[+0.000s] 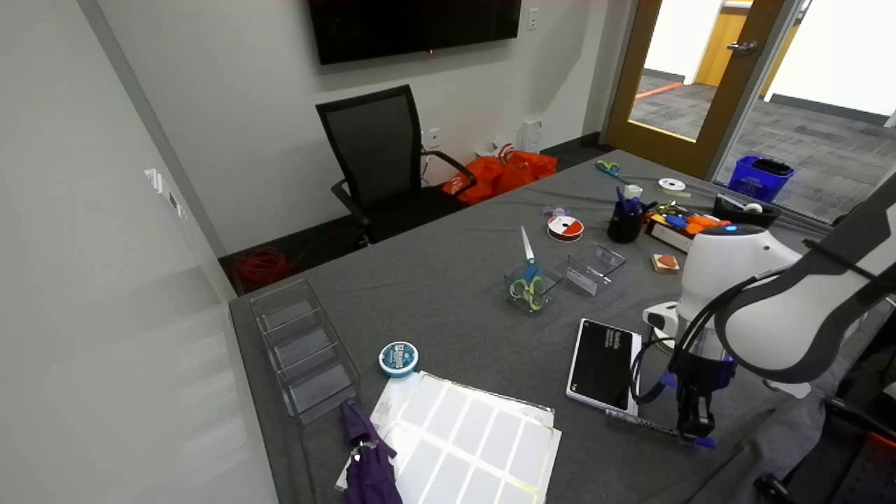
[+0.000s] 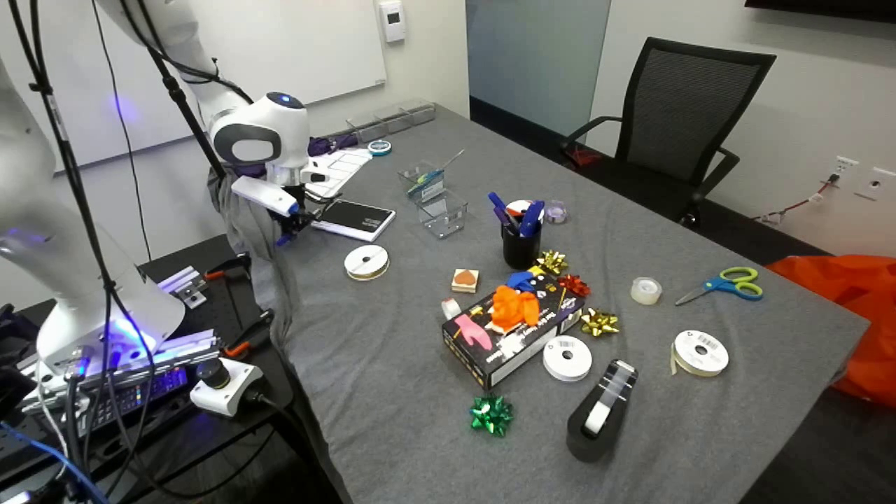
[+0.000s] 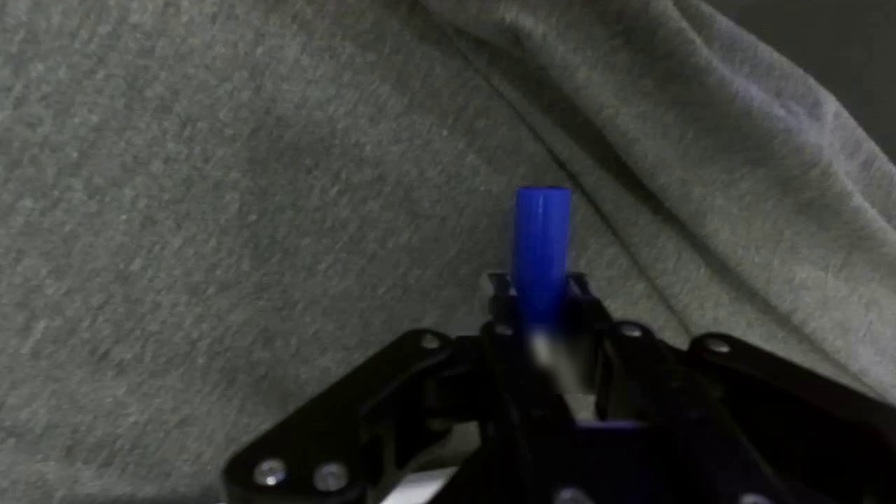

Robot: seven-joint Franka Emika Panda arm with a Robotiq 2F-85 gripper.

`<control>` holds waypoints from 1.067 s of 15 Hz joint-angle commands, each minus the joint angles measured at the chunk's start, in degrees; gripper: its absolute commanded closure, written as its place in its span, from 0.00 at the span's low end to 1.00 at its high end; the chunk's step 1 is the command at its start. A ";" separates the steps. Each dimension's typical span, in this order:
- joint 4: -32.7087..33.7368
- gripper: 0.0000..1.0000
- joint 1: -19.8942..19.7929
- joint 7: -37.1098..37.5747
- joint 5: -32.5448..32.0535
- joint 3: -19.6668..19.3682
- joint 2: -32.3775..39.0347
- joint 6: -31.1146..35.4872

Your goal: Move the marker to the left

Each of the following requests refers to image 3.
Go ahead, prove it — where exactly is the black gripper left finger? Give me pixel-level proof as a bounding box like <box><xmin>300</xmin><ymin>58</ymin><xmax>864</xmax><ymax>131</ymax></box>
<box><xmin>224</xmin><ymin>329</ymin><xmax>580</xmax><ymax>504</ymax></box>

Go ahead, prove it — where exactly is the grey tablecloth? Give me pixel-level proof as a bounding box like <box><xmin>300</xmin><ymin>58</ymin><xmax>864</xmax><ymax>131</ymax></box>
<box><xmin>0</xmin><ymin>0</ymin><xmax>896</xmax><ymax>504</ymax></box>

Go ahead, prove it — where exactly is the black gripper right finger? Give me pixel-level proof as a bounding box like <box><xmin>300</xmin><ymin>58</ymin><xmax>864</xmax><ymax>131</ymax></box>
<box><xmin>563</xmin><ymin>275</ymin><xmax>896</xmax><ymax>504</ymax></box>

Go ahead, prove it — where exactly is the blue capped white marker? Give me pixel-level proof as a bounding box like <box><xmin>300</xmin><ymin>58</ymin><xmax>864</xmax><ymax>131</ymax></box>
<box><xmin>510</xmin><ymin>184</ymin><xmax>570</xmax><ymax>364</ymax></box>

